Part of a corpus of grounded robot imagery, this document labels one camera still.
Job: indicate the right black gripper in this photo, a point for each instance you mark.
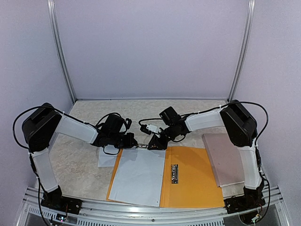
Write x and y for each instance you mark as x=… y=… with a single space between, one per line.
x=155 y=141

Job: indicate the orange folder spine clip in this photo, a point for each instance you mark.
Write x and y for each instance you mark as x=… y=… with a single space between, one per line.
x=174 y=173

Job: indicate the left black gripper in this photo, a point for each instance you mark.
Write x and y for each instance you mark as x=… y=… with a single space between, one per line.
x=130 y=141

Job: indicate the aluminium frame post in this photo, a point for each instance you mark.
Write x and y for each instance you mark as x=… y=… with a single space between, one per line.
x=243 y=49
x=59 y=49

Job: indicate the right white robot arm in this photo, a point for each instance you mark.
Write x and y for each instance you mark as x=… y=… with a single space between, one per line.
x=240 y=125

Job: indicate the left aluminium frame post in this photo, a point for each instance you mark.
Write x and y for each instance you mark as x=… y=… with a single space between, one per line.
x=59 y=49

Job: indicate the right aluminium frame post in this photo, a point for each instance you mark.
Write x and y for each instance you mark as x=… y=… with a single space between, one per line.
x=243 y=49

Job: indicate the front aluminium rail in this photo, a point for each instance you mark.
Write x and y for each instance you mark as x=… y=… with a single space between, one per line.
x=103 y=213

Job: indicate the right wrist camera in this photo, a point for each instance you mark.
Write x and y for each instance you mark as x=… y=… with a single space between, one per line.
x=149 y=129

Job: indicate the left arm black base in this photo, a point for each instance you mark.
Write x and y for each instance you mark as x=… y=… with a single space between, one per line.
x=56 y=201

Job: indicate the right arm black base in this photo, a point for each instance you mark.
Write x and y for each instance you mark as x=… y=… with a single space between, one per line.
x=249 y=200

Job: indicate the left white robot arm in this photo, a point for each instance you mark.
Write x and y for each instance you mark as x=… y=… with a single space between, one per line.
x=46 y=123

